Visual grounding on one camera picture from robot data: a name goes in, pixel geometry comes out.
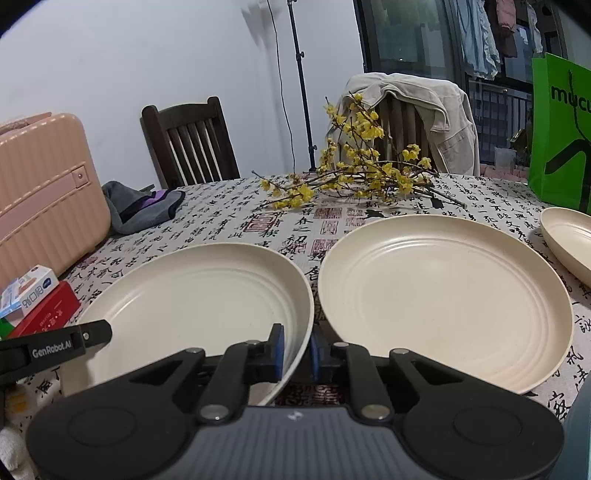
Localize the white blue small box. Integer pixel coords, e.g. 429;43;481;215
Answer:
0;265;60;319

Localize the cream round plate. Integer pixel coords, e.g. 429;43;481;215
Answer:
318;213;574;395
540;207;591;282
62;243;315;407

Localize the beige jacket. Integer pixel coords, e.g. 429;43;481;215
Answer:
325;72;481;177

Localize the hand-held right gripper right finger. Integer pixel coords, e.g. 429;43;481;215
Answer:
310;333;465;422

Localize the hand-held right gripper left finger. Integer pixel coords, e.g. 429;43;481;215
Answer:
129;324;285;423

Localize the dark wooden chair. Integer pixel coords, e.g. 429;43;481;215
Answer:
141;96;241;190
379;95;439;162

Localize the black light cable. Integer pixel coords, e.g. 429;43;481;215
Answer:
267;0;296;174

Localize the blue bowl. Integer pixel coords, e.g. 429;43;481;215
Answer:
564;382;591;480

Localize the dark framed glass door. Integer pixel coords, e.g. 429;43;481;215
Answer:
353;0;591;167

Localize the white hanging garment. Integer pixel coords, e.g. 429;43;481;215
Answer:
526;2;544;54

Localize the grey purple cloth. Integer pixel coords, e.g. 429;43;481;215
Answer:
102;181;186;235

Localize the studio light on stand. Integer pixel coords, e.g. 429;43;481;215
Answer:
286;0;319;174

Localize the white fuzzy cloth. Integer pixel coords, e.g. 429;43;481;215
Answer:
0;425;28;480

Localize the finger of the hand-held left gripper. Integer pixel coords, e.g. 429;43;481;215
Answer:
65;320;113;349

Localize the yellow flower branch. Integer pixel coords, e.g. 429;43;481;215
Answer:
252;92;467;210

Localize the pink hard suitcase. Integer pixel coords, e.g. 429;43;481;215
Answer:
0;112;112;289

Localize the green paper bag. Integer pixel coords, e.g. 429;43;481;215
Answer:
527;52;591;212

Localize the light blue hanging shirt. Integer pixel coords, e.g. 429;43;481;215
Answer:
455;0;502;78

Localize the pink hanging jacket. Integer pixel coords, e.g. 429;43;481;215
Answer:
494;0;518;58

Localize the red flat box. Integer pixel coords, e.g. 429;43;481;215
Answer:
7;281;81;340

